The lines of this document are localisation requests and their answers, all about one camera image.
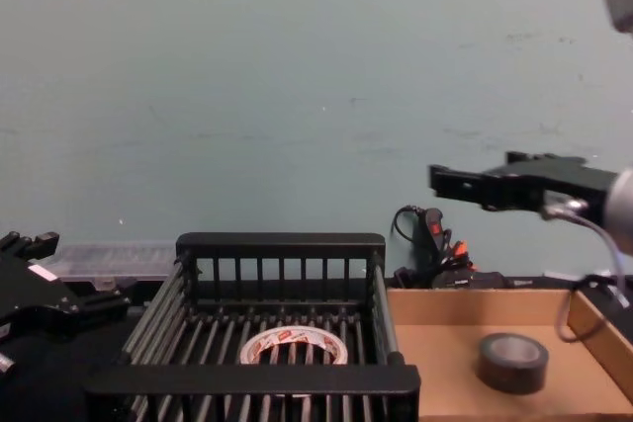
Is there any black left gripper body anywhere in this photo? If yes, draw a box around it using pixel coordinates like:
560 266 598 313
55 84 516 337
0 249 76 344

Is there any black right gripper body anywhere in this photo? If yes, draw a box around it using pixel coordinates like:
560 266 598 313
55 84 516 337
494 150 620 226

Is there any silver tape roll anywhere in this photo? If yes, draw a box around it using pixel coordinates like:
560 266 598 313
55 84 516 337
476 332 550 396

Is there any clear plastic case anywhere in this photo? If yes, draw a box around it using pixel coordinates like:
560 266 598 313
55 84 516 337
48 241 180 291

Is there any black rack with steel bars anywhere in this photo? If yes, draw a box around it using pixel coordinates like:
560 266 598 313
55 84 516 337
82 231 422 422

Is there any shallow brown cardboard tray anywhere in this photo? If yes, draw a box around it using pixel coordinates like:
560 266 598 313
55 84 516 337
385 285 633 422

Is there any white tape roll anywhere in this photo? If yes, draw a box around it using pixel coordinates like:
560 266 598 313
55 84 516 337
239 326 352 367

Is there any black corded tool red switch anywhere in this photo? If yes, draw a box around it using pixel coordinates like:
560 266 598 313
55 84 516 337
392 205 506 291

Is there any thin grey gripper cable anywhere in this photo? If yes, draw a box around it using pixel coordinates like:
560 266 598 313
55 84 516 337
541 197 633 344

